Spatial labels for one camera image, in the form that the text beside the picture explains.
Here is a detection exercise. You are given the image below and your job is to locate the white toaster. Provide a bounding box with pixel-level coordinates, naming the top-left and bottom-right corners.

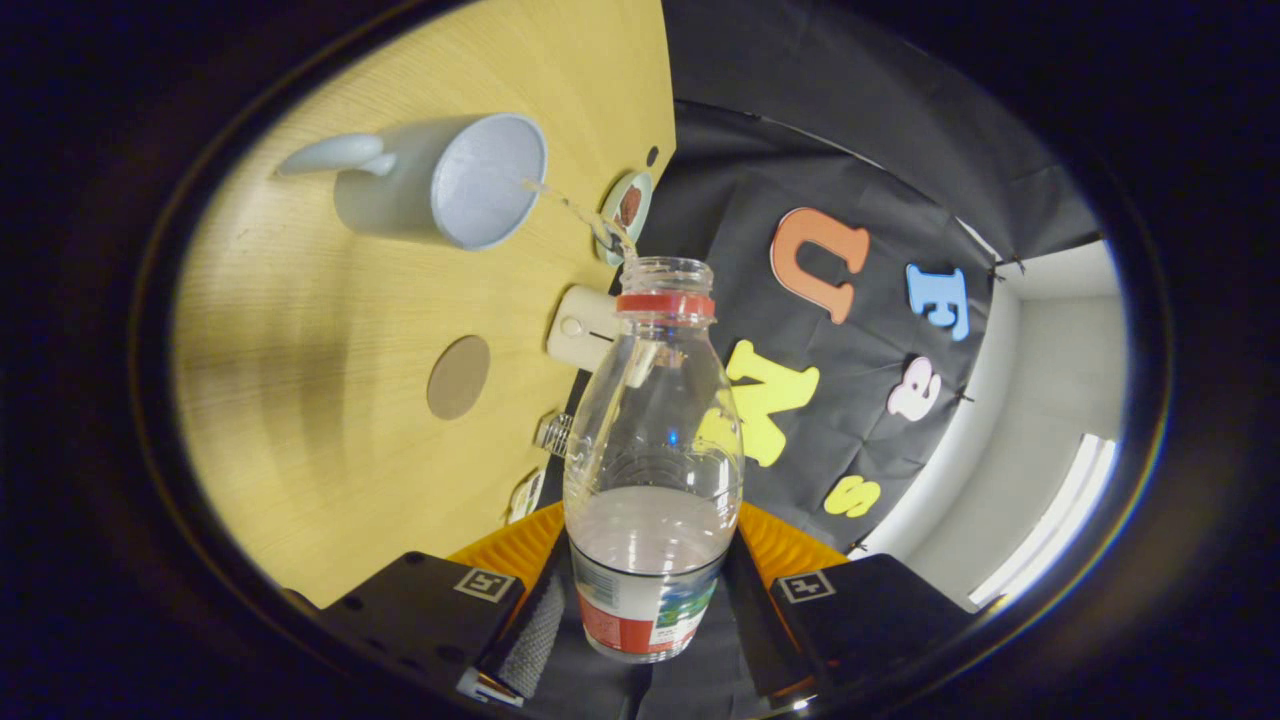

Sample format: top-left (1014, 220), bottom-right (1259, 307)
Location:
top-left (546, 285), bottom-right (626, 373)

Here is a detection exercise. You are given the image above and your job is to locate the white cup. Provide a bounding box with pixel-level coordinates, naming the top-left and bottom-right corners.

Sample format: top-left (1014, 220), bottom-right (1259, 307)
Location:
top-left (275, 112), bottom-right (549, 251)

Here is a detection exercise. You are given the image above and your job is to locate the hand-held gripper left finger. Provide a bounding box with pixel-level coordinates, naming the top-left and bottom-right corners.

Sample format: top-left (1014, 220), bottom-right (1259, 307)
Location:
top-left (315, 502), bottom-right (576, 709)

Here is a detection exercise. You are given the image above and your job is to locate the metal wire basket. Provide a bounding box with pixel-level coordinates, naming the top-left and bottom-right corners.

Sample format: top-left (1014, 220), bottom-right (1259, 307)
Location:
top-left (535, 412), bottom-right (576, 459)

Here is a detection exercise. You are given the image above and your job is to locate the wooden table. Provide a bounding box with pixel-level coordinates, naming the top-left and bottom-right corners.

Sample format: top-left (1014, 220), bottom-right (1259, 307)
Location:
top-left (172, 0), bottom-right (677, 609)

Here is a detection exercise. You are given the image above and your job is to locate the white divided tray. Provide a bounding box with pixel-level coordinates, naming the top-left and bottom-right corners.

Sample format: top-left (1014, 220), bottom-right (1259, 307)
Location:
top-left (507, 468), bottom-right (546, 524)

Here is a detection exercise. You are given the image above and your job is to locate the large ceiling light panel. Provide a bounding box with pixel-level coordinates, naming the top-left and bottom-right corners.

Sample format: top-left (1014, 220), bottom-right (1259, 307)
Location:
top-left (968, 433), bottom-right (1118, 608)

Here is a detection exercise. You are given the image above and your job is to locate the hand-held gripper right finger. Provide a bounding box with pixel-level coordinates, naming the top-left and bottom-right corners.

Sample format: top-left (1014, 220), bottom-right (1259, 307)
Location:
top-left (722, 502), bottom-right (979, 706)

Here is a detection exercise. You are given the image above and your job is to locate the round brown coaster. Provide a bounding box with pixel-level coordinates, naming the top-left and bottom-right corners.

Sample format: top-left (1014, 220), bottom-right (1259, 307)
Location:
top-left (427, 335), bottom-right (492, 421)

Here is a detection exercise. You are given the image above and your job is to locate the clear plastic juice bottle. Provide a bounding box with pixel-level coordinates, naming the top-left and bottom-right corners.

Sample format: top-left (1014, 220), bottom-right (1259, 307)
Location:
top-left (562, 256), bottom-right (746, 665)

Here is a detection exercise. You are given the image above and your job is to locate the pale green plate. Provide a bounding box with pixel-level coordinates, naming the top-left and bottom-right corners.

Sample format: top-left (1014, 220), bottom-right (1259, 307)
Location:
top-left (597, 170), bottom-right (656, 267)

